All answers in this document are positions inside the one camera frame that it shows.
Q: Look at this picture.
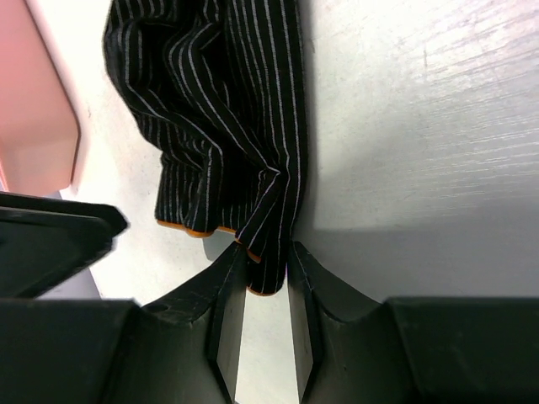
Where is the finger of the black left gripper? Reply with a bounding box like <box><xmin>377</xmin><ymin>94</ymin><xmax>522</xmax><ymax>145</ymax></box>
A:
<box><xmin>1</xmin><ymin>192</ymin><xmax>129</xmax><ymax>299</ymax></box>

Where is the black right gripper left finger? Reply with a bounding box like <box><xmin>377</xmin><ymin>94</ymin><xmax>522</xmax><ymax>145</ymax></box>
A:
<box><xmin>138</xmin><ymin>242</ymin><xmax>247</xmax><ymax>403</ymax></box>

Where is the black striped underwear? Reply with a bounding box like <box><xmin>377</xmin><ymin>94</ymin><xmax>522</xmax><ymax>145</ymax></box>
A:
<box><xmin>103</xmin><ymin>1</ymin><xmax>308</xmax><ymax>295</ymax></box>

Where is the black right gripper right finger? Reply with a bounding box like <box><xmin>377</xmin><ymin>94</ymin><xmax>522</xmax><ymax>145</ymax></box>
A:
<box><xmin>287</xmin><ymin>242</ymin><xmax>392</xmax><ymax>403</ymax></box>

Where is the pink compartment organizer box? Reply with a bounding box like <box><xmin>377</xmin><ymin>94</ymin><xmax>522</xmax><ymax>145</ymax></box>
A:
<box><xmin>1</xmin><ymin>1</ymin><xmax>80</xmax><ymax>197</ymax></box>

